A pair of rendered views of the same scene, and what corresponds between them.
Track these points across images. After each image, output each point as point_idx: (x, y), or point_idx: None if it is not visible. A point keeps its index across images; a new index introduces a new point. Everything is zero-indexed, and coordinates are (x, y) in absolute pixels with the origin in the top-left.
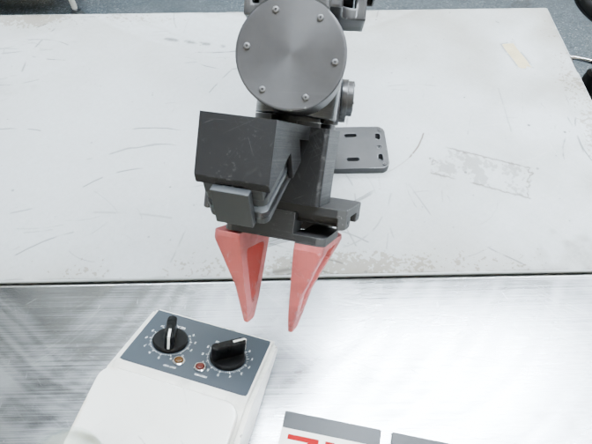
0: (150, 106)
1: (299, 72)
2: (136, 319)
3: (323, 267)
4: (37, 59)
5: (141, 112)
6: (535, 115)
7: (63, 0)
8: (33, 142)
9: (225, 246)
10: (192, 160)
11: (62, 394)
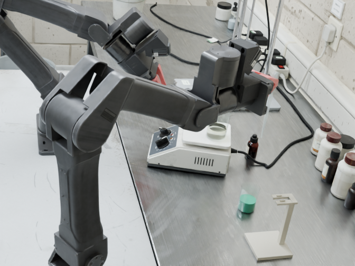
0: (16, 183)
1: (149, 22)
2: (149, 172)
3: None
4: None
5: (21, 186)
6: (25, 82)
7: None
8: (47, 221)
9: (158, 80)
10: None
11: (184, 186)
